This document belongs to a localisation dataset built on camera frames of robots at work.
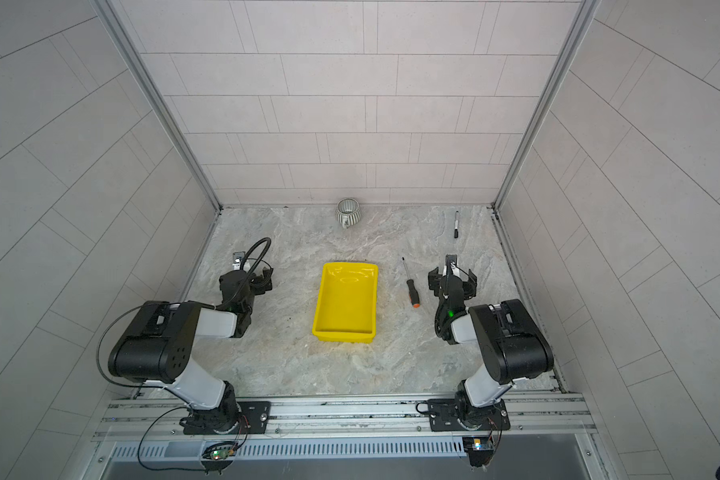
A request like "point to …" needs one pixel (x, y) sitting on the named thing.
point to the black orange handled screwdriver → (414, 295)
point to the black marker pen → (456, 233)
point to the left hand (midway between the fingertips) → (257, 262)
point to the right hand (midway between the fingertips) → (452, 266)
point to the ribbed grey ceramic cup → (348, 212)
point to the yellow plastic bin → (346, 307)
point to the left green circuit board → (219, 452)
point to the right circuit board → (480, 450)
